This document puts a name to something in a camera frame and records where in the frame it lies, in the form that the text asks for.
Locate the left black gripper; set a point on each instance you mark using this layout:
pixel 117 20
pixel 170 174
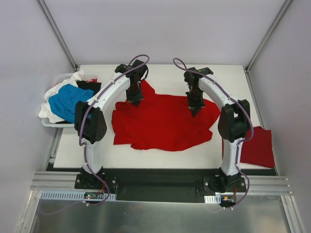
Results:
pixel 134 97

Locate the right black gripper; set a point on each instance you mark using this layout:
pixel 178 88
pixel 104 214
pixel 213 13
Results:
pixel 196 104

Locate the bright red t shirt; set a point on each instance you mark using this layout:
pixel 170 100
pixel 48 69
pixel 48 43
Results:
pixel 162 122

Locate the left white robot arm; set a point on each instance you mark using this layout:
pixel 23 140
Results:
pixel 90 123

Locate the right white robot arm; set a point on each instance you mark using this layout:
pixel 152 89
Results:
pixel 233 125

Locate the pink garment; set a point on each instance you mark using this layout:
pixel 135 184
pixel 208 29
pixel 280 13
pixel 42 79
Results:
pixel 92 80

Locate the blue t shirt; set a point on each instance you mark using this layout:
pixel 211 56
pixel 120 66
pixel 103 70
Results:
pixel 66 100

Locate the folded dark red t shirt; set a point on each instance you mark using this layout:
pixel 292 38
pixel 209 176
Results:
pixel 259 150

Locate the white plastic laundry basket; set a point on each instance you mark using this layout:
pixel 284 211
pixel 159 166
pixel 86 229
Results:
pixel 85 78

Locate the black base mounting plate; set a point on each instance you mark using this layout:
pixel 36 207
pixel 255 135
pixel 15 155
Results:
pixel 163 194

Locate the white t shirt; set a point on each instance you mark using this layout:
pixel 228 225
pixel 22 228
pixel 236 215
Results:
pixel 47 108

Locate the right white cable duct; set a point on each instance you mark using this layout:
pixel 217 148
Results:
pixel 212 199

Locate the white cable duct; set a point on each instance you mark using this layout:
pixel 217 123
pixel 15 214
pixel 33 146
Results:
pixel 212 199
pixel 77 195

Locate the aluminium frame rail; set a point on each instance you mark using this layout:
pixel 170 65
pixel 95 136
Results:
pixel 119 179

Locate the left white cable duct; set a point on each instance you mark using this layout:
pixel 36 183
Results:
pixel 77 195

